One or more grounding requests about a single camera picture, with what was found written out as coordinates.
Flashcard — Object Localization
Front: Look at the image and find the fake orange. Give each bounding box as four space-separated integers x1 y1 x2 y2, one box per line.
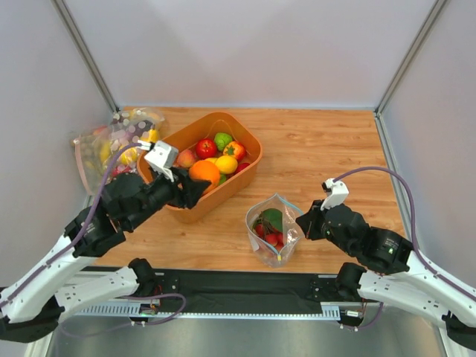
188 160 221 196

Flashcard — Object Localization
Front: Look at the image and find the blue zip top bag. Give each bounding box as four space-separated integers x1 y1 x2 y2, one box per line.
245 193 304 268

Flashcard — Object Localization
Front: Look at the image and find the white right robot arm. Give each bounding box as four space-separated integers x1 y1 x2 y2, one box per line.
296 200 475 350

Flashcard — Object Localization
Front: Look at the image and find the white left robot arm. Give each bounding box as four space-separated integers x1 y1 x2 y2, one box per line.
1 167 211 343

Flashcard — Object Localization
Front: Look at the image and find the pink fake peach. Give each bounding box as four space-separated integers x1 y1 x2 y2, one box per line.
176 149 196 169

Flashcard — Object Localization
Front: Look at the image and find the green fake mango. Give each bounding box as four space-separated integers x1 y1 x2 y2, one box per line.
219 174 227 185

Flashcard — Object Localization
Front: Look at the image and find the yellow fake lemon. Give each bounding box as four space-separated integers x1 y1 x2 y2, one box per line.
215 155 238 175

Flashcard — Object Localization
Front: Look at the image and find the red fake apple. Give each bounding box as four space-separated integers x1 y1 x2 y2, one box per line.
195 138 218 160

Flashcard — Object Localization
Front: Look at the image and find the red fake fruit in basket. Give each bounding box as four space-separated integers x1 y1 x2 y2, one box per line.
234 163 250 174

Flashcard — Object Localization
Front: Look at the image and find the green fake pepper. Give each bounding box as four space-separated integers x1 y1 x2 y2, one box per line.
213 132 233 152

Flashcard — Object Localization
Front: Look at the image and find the orange fake tomato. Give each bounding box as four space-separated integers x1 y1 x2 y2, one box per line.
222 141 246 161

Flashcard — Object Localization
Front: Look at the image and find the polka dot plastic bag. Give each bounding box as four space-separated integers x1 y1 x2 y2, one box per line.
104 107 166 163

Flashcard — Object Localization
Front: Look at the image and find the pink zip top bag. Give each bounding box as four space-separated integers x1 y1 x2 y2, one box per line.
73 123 141 195

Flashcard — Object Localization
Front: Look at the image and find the black base mat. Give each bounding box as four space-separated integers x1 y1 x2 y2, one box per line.
137 269 361 309

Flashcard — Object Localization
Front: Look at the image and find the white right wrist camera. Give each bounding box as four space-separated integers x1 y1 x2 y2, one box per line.
321 178 349 210

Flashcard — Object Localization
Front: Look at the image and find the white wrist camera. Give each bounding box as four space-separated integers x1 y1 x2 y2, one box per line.
321 178 349 210
142 141 179 183

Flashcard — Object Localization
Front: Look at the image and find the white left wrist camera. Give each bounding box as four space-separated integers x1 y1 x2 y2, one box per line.
142 141 179 183

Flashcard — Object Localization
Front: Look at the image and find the grey slotted cable duct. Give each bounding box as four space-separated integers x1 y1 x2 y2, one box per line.
75 300 364 321

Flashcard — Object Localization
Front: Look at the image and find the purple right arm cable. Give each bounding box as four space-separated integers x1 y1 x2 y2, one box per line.
332 166 476 332

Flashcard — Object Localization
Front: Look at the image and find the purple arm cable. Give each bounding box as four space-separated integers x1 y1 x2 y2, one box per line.
0 140 187 338
332 166 476 332

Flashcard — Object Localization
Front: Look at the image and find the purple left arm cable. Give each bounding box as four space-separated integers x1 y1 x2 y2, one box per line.
0 140 187 338

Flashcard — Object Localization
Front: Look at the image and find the left aluminium frame post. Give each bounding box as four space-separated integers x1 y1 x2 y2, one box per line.
51 0 120 112

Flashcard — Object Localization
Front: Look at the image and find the aluminium frame post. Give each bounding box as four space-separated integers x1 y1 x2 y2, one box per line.
51 0 120 112
374 0 450 117

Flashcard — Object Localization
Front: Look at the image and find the right aluminium frame post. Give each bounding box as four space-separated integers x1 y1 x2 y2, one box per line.
374 0 450 117

